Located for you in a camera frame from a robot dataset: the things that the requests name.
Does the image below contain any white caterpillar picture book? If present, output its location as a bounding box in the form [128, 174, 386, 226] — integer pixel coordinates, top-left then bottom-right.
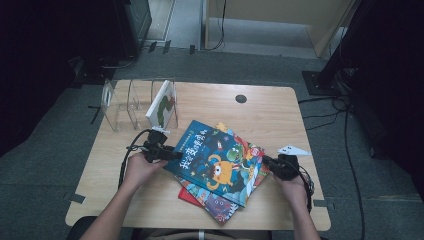
[145, 79, 178, 130]

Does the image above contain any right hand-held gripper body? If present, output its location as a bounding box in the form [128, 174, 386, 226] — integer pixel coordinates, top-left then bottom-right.
[271, 144, 312, 182]

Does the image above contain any black hanging cable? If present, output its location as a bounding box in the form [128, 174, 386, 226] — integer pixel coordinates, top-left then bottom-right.
[204, 0, 228, 52]

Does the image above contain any grey tape piece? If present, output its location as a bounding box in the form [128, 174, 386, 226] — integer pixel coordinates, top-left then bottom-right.
[312, 198, 335, 211]
[63, 192, 87, 205]

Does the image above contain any person's left hand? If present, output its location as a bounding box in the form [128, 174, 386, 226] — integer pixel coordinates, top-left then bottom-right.
[121, 153, 168, 194]

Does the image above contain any looped black floor cable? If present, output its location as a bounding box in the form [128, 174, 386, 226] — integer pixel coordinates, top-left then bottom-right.
[298, 94, 349, 132]

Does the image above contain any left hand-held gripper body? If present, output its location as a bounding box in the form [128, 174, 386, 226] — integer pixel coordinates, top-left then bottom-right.
[142, 126, 171, 164]

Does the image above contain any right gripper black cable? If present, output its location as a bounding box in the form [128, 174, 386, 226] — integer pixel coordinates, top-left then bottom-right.
[296, 164, 316, 214]

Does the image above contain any black metal stand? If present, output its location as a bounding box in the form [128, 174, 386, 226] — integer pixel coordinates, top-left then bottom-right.
[302, 0, 368, 98]

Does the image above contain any light blue monsters picture book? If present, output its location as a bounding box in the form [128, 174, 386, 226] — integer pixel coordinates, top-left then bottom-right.
[174, 121, 272, 225]

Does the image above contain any black cabinet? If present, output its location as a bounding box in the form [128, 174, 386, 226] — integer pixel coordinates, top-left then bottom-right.
[113, 0, 153, 59]

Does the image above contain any dark blue picture book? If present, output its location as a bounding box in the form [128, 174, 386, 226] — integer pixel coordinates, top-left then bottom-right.
[164, 119, 268, 208]

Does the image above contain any clear acrylic book rack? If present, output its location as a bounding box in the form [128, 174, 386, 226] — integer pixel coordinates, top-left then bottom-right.
[100, 78, 179, 133]

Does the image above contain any long black floor cable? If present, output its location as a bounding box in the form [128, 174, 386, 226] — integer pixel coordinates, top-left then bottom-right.
[342, 109, 367, 240]

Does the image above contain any person's right hand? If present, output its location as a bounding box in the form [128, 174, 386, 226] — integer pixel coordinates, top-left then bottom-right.
[273, 173, 308, 206]

